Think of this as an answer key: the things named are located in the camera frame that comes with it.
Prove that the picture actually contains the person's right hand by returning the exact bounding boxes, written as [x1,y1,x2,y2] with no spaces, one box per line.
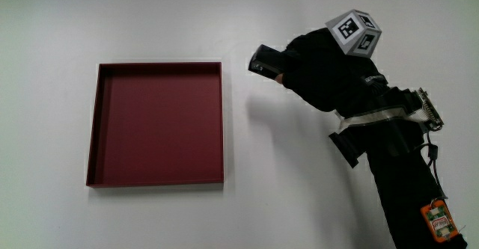
[275,9,390,113]

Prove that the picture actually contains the black stapler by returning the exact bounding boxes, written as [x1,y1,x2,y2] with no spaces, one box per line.
[247,43,289,81]

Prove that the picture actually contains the person's right forearm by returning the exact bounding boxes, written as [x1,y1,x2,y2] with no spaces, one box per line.
[328,86,469,249]

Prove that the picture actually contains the white desk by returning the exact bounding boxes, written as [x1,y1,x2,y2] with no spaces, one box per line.
[0,0,479,249]

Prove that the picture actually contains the green circuit board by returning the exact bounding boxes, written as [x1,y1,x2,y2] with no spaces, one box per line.
[413,87,445,131]

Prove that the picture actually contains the dark red square tray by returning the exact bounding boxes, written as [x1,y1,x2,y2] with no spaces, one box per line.
[85,61,225,189]

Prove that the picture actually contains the orange sensor module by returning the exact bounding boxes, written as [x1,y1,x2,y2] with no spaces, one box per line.
[419,198,460,244]

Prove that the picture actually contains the grey ribbon cable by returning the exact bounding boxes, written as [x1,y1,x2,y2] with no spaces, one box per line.
[333,105,427,133]

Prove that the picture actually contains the black cable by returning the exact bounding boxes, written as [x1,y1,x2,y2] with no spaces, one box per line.
[424,130,448,200]

